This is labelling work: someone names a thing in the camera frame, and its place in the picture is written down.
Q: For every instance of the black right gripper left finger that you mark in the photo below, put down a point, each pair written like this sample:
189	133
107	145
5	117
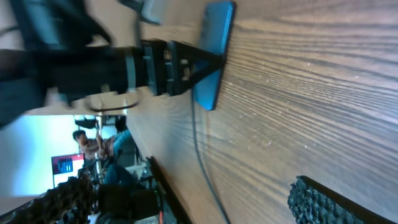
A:
72	201

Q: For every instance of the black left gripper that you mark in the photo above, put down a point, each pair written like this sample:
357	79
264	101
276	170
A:
169	67

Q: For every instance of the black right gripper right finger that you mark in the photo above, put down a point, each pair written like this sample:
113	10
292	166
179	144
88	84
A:
312	202

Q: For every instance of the blue smartphone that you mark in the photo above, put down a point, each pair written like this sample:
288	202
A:
215	35

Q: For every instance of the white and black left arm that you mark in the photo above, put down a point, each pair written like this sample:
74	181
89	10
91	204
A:
66	49

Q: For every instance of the computer monitor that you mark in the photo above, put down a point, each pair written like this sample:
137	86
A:
66	166

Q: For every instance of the person in background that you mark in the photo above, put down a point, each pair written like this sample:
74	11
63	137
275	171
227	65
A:
108	150

